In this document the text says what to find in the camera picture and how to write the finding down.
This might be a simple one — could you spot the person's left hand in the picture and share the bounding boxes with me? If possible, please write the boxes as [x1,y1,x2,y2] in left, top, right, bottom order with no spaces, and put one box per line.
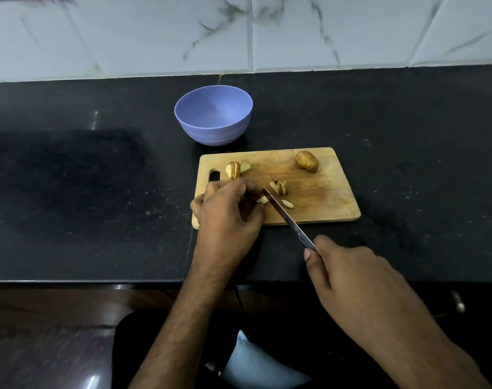
[190,177,266,273]

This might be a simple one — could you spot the person's right hand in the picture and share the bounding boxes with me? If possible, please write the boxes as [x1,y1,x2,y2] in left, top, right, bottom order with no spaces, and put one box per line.
[304,235,429,350]

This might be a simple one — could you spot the steel kitchen knife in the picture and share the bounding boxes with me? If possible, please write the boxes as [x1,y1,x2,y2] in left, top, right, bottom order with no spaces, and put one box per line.
[263,189,318,252]

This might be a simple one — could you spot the person's left forearm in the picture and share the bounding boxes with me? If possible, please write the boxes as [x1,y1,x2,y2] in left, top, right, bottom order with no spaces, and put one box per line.
[128,257,239,389]

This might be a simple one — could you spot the person's right forearm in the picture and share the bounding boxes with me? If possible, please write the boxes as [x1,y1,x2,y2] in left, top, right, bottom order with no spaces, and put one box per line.
[361,314,492,389]

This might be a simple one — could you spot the wooden cutting board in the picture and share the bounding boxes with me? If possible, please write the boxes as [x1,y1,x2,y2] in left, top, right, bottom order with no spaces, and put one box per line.
[192,147,361,230]

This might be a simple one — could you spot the whole brown potato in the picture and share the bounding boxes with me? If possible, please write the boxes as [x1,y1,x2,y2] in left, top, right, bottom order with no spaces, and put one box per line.
[296,150,320,173]

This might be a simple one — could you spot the blue plastic bowl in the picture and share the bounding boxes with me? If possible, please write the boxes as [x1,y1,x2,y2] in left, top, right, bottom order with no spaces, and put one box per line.
[174,85,253,147]

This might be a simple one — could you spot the light blue cloth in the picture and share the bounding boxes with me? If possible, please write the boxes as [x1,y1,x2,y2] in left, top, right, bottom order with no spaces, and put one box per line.
[221,330,312,389]

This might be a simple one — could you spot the person's black trousers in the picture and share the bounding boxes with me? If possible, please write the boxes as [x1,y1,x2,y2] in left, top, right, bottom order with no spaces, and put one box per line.
[110,308,396,389]

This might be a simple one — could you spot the dark brown cabinet front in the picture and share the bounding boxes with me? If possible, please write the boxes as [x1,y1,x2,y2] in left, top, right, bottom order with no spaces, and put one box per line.
[0,284,242,389]

